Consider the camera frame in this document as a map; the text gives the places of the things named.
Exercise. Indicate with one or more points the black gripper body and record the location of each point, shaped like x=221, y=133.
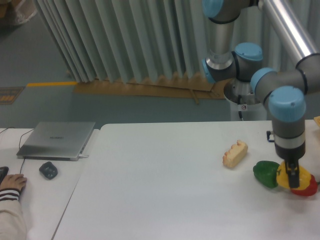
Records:
x=292, y=153

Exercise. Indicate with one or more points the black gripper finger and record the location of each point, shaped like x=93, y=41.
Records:
x=293, y=173

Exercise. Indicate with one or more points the yellow bell pepper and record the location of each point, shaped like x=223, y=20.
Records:
x=282, y=177

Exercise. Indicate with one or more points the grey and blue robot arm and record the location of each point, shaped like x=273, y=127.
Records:
x=281, y=93

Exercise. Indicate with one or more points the striped cream sleeve forearm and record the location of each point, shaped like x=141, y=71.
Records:
x=12, y=223

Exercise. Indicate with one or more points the green bell pepper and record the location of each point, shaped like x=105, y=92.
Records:
x=266, y=173

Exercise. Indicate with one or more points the red bell pepper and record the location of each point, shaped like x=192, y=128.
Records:
x=309, y=191

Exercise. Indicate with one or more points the person's bare hand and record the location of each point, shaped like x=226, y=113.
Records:
x=15, y=182

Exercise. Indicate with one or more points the beige toy cake slice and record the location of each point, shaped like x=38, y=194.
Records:
x=235, y=154

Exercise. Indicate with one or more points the flat brown cardboard sheet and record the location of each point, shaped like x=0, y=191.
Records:
x=195, y=88

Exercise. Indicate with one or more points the white laptop charger plug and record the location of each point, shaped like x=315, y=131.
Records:
x=81, y=156

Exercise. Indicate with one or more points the pale green pleated curtain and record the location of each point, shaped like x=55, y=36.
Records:
x=159, y=41

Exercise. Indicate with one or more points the silver closed laptop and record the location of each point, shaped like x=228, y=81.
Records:
x=57, y=140

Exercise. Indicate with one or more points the dark grey earbud case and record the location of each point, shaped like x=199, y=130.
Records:
x=48, y=170

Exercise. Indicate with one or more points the black keyboard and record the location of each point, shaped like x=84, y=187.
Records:
x=3, y=173

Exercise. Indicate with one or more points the orange floor sign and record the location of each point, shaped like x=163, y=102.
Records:
x=9, y=94

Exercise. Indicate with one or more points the clear plastic bag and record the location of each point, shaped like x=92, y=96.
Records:
x=16, y=12

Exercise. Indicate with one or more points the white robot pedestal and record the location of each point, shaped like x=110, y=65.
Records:
x=244, y=106

